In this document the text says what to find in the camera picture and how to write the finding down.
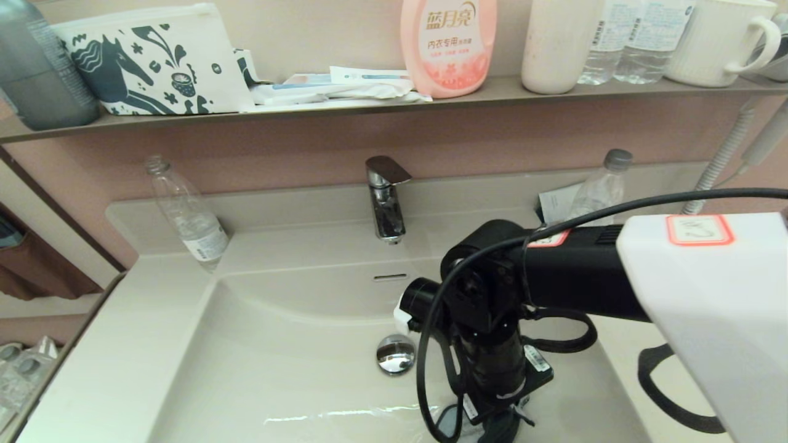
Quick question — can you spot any grey microfibre cloth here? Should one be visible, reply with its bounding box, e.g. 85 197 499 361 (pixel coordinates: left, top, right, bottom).
434 403 478 443

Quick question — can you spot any pink laundry detergent bottle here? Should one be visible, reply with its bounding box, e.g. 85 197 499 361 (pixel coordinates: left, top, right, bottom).
400 0 497 99

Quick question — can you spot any clear bottle without cap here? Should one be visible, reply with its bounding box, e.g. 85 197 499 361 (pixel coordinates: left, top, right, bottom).
145 155 230 271

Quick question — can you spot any white ribbed tumbler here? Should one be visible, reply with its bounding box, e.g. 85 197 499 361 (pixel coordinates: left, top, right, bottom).
521 0 605 95

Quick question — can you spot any white packet with blue stripe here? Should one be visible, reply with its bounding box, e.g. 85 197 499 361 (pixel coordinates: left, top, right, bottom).
283 74 344 92
329 66 412 86

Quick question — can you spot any black camera cable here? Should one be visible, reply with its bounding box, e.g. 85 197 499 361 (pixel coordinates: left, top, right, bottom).
416 188 788 443

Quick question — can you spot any black wrist camera white bracket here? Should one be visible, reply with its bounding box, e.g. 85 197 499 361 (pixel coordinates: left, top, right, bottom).
394 277 444 336

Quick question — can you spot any clear water bottle white label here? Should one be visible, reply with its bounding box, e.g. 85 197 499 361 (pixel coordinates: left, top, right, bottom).
614 0 696 85
577 0 644 86

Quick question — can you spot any white ribbed mug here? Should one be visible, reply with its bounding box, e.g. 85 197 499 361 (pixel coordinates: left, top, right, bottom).
664 0 782 88

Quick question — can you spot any cream ceramic sink vanity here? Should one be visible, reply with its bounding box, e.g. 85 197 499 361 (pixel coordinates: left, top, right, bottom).
15 161 788 443

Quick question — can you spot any plastic wrapped bottle pack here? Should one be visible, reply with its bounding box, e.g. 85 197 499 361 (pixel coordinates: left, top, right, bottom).
0 335 59 431

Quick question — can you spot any white dryer handle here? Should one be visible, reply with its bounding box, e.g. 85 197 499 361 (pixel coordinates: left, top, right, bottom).
742 98 788 176

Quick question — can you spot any small printed white pouch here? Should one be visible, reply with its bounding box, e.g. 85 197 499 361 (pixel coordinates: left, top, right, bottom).
234 49 268 87

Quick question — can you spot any chrome drain stopper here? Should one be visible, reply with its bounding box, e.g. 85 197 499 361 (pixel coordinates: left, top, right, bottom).
376 334 417 375

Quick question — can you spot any beige wall shelf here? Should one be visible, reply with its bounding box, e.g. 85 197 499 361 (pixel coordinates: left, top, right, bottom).
0 75 788 145

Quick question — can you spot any white coiled cord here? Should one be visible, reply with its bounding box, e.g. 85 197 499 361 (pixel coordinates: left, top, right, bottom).
682 102 755 216

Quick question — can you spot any chrome faucet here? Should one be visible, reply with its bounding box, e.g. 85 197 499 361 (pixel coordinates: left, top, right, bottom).
364 155 412 244

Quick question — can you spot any white pouch with horse print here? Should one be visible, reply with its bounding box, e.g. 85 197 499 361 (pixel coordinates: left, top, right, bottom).
50 3 254 116

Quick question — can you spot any clear bottle grey cap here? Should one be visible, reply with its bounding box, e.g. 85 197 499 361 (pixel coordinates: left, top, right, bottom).
566 149 633 225

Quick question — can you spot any grey white hair dryer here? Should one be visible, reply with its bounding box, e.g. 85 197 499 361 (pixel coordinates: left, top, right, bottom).
748 14 788 84

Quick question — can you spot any white paper card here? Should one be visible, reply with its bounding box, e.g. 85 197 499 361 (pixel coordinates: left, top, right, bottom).
539 183 585 225

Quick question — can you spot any white plastic wrapped sachet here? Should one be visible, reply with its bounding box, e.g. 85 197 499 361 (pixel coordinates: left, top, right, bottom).
251 80 432 111

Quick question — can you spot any dark grey plastic bottle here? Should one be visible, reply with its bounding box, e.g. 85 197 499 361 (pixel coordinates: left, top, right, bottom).
0 0 100 131

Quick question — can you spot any thick black cable loop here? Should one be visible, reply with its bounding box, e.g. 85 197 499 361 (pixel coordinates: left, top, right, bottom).
637 343 727 434

